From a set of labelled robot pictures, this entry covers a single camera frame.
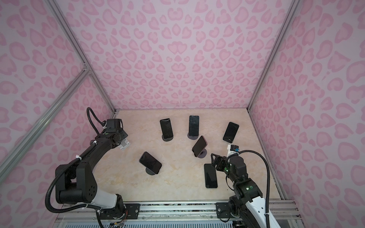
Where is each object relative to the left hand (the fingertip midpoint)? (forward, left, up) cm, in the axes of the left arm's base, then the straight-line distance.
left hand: (120, 132), depth 89 cm
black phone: (+8, -47, -4) cm, 48 cm away
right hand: (-18, -58, +1) cm, 60 cm away
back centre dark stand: (+4, -46, -14) cm, 48 cm away
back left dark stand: (+2, -28, -12) cm, 31 cm away
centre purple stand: (-10, -53, -12) cm, 55 cm away
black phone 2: (+4, -72, -8) cm, 73 cm away
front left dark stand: (-22, -20, -8) cm, 31 cm away
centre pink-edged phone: (-8, -50, -5) cm, 51 cm away
